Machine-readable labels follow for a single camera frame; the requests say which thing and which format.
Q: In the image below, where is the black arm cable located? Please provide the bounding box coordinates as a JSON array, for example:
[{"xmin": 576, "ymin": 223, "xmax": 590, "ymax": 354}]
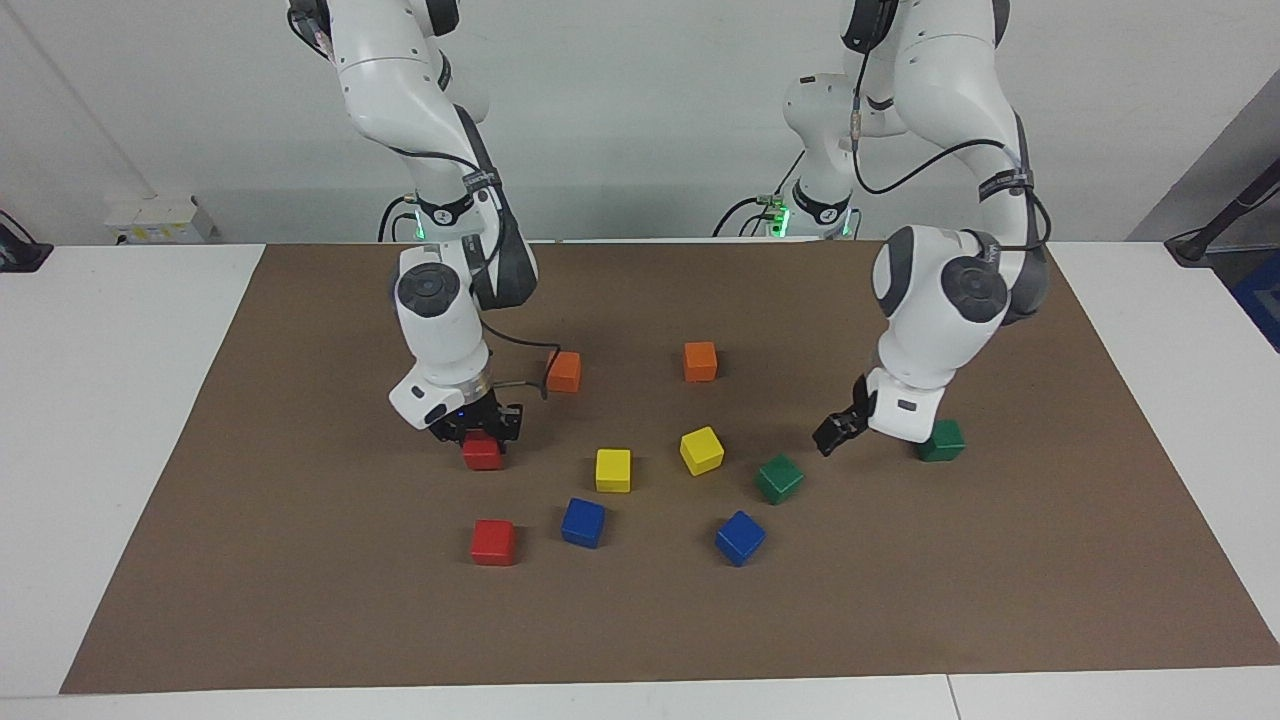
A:
[
  {"xmin": 288, "ymin": 0, "xmax": 563, "ymax": 401},
  {"xmin": 845, "ymin": 0, "xmax": 1053, "ymax": 251}
]

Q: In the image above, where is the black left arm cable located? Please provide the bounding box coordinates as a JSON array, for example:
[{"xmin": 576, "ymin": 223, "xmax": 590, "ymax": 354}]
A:
[{"xmin": 845, "ymin": 0, "xmax": 1053, "ymax": 251}]

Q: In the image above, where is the blue box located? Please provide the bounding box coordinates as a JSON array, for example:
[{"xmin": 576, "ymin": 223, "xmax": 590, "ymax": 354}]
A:
[{"xmin": 1232, "ymin": 250, "xmax": 1280, "ymax": 353}]

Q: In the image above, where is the blue wooden cube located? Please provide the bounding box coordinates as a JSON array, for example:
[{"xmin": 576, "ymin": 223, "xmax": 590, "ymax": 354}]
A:
[
  {"xmin": 714, "ymin": 510, "xmax": 767, "ymax": 568},
  {"xmin": 560, "ymin": 497, "xmax": 607, "ymax": 550}
]

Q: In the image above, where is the black stand leg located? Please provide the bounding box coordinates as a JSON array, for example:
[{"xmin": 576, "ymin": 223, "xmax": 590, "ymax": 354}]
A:
[{"xmin": 1165, "ymin": 158, "xmax": 1280, "ymax": 266}]

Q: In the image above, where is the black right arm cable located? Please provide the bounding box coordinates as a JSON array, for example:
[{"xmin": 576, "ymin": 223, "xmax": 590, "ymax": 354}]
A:
[{"xmin": 288, "ymin": 0, "xmax": 563, "ymax": 401}]

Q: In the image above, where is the green wooden cube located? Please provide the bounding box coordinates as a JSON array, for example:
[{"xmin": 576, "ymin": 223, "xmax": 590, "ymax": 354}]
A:
[
  {"xmin": 918, "ymin": 420, "xmax": 967, "ymax": 463},
  {"xmin": 755, "ymin": 453, "xmax": 806, "ymax": 505}
]

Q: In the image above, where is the brown paper table mat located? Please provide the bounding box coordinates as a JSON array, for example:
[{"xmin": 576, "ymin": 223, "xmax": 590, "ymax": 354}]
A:
[{"xmin": 60, "ymin": 240, "xmax": 1280, "ymax": 696}]

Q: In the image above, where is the white power strip box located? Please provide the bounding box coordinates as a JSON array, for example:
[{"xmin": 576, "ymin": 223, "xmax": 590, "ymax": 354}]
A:
[{"xmin": 105, "ymin": 195, "xmax": 216, "ymax": 246}]

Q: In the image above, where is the black desk device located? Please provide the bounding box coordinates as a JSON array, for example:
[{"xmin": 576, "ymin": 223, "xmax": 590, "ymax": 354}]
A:
[{"xmin": 0, "ymin": 210, "xmax": 53, "ymax": 273}]

